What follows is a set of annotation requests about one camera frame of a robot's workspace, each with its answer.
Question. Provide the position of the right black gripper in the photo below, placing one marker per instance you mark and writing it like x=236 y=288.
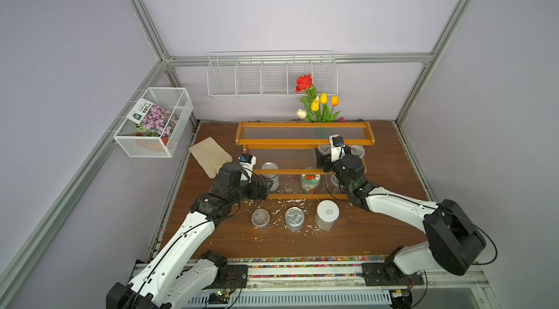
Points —
x=321 y=158

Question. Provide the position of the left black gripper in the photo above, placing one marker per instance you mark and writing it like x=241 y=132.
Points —
x=263 y=190

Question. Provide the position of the clear small plastic tub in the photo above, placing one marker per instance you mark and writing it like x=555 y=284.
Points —
x=260 y=218

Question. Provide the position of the orange wooden glass shelf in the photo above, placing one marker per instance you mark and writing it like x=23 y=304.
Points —
x=292 y=147

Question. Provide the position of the tall white Ideal jar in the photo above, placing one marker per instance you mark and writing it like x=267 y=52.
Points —
x=327 y=213

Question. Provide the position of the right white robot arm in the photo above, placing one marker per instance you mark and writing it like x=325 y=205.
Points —
x=453 y=242

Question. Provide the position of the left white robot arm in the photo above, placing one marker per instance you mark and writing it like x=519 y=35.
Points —
x=164 y=283

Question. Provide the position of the tomato label seed jar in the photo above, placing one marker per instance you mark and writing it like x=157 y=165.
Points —
x=310 y=182

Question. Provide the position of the clear tub lower shelf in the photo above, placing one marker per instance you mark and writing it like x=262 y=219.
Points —
x=332 y=185

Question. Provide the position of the purple flower seed packet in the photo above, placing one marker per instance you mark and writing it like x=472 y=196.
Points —
x=152 y=119

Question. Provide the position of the teal glass vase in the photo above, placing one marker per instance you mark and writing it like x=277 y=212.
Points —
x=323 y=131

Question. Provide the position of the artificial flower bouquet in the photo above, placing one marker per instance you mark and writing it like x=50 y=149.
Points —
x=318 y=108

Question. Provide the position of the cream work glove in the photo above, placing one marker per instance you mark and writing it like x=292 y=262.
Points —
x=210 y=156

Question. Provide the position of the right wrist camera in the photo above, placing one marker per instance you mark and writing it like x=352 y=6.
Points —
x=337 y=147

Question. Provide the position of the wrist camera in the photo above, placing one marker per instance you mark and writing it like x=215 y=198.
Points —
x=247 y=163
x=337 y=147

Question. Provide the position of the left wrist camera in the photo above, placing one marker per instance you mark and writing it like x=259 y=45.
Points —
x=247 y=163

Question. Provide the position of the metal base rail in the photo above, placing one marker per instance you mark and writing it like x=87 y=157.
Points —
x=333 y=282

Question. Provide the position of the long white wire basket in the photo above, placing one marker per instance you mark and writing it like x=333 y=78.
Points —
x=270 y=74

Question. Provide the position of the small white wire basket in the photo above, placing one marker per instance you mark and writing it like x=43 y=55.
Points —
x=139 y=145

